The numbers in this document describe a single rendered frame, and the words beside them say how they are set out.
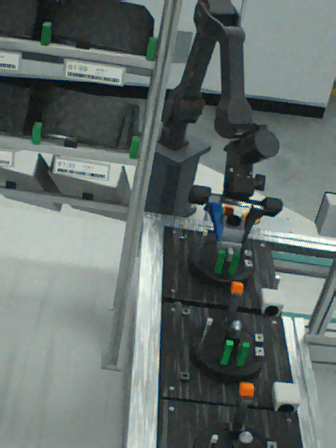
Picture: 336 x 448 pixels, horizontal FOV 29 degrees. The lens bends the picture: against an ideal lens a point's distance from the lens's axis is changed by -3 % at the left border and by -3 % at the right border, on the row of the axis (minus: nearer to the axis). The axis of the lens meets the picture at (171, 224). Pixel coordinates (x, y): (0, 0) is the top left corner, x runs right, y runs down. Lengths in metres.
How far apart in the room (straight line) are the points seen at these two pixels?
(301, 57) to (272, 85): 0.28
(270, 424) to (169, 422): 0.17
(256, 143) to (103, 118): 0.36
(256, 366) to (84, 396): 0.32
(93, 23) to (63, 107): 0.15
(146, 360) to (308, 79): 3.67
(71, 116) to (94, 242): 0.58
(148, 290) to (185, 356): 0.20
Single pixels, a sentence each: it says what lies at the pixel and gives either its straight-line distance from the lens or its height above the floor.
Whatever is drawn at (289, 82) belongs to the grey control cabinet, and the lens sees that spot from 4.61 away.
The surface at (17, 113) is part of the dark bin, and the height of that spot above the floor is 1.33.
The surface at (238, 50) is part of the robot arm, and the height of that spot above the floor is 1.37.
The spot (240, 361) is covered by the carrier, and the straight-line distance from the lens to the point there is 1.14.
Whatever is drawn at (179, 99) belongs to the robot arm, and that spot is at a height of 1.20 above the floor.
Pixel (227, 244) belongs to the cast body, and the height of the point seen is 1.05.
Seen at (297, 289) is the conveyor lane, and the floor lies 0.92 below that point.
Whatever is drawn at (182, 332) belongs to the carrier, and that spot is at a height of 0.97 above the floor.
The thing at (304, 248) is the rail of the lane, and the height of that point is 0.95.
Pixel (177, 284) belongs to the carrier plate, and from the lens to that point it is 1.31.
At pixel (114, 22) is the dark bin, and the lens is 0.97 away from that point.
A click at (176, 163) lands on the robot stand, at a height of 1.06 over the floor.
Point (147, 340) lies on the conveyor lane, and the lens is 1.20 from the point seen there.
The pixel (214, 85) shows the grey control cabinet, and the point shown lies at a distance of 4.48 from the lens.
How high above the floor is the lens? 1.79
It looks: 34 degrees down
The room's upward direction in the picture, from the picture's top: 12 degrees clockwise
